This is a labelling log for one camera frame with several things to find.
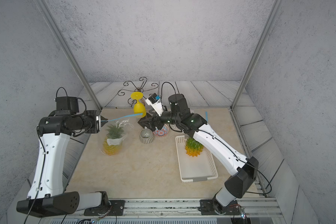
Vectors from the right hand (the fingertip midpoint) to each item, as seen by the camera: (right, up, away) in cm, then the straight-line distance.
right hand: (146, 116), depth 65 cm
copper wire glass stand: (-8, +24, +28) cm, 38 cm away
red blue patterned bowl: (+4, -12, +39) cm, 41 cm away
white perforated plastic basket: (+28, -31, +19) cm, 46 cm away
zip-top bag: (-13, -3, +11) cm, 17 cm away
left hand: (-18, +1, +4) cm, 18 cm away
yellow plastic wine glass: (-9, +6, +25) cm, 27 cm away
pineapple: (-21, -14, +13) cm, 28 cm away
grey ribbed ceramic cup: (-7, -14, +37) cm, 40 cm away
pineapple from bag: (+24, -19, +20) cm, 36 cm away
